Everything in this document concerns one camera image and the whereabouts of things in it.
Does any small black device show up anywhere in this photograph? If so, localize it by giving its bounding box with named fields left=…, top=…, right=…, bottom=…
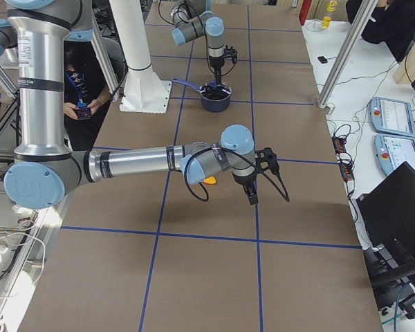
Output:
left=317, top=56, right=328, bottom=64

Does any orange black usb hub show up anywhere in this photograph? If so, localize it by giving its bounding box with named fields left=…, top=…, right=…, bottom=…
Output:
left=332, top=136, right=355, bottom=183

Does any blue teach pendant near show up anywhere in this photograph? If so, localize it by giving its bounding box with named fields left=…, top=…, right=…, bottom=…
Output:
left=374, top=133, right=415, bottom=176

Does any black laptop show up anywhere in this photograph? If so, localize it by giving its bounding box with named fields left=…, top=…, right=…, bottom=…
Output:
left=356, top=162, right=415, bottom=257

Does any dark pot with blue handle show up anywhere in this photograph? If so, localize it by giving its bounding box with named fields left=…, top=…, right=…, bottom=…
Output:
left=172, top=77, right=232, bottom=113

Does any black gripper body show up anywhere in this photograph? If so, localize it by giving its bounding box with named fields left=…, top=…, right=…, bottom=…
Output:
left=208, top=54, right=225, bottom=69
left=232, top=168, right=257, bottom=192

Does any seated person in black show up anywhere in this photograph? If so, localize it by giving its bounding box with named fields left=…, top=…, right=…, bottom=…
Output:
left=64, top=41, right=111, bottom=151

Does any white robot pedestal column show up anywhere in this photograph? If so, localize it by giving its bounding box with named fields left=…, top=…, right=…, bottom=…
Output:
left=108, top=0, right=172, bottom=114

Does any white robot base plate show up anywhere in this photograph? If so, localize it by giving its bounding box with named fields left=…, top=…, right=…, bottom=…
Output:
left=119, top=80, right=172, bottom=114

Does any glass pot lid blue knob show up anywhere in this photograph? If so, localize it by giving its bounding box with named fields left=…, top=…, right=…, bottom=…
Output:
left=200, top=80, right=232, bottom=100

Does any yellow toy corn cob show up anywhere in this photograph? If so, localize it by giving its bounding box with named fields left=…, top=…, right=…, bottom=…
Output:
left=203, top=176, right=216, bottom=185

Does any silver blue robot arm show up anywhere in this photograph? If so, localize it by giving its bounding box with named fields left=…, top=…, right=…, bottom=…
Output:
left=4, top=1, right=261, bottom=210
left=170, top=1, right=226, bottom=89

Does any blue teach pendant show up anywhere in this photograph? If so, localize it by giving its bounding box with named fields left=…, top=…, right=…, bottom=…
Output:
left=368, top=97, right=415, bottom=137
left=374, top=133, right=415, bottom=176

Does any yellow cup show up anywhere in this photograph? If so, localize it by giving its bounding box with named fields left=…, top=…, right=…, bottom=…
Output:
left=322, top=16, right=332, bottom=30

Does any blue teach pendant far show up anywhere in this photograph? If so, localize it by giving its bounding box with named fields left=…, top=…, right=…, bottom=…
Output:
left=368, top=97, right=415, bottom=137

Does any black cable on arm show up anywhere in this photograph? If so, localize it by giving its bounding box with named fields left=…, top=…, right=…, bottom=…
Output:
left=181, top=143, right=291, bottom=203

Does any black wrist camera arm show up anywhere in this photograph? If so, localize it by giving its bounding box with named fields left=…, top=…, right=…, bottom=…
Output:
left=255, top=147, right=280, bottom=176
left=223, top=46, right=238, bottom=64

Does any aluminium frame post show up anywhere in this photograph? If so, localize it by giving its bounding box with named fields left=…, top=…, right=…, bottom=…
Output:
left=316, top=0, right=377, bottom=115

